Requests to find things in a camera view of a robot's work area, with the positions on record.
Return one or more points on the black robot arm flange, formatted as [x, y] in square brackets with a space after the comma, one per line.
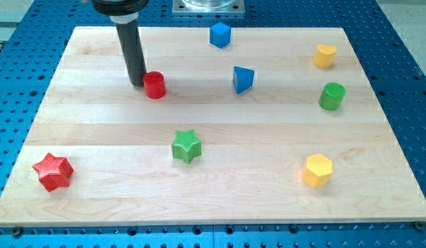
[118, 7]

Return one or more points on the green star block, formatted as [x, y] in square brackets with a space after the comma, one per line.
[186, 146]

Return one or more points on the red star block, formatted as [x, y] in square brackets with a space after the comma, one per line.
[53, 172]

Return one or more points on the blue triangular prism block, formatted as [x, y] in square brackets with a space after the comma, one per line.
[243, 79]

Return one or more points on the light wooden board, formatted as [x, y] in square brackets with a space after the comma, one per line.
[254, 144]

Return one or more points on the red cylinder block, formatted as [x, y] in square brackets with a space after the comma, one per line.
[154, 84]

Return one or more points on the blue cube block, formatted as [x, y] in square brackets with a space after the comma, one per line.
[220, 35]

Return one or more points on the yellow hexagon block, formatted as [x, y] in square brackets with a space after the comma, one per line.
[317, 170]

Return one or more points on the green cylinder block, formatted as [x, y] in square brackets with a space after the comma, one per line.
[332, 96]

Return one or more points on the yellow heart block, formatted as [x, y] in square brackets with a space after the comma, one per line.
[324, 55]

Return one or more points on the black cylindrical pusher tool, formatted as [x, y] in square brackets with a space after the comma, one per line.
[128, 33]

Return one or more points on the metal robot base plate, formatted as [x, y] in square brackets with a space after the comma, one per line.
[186, 7]

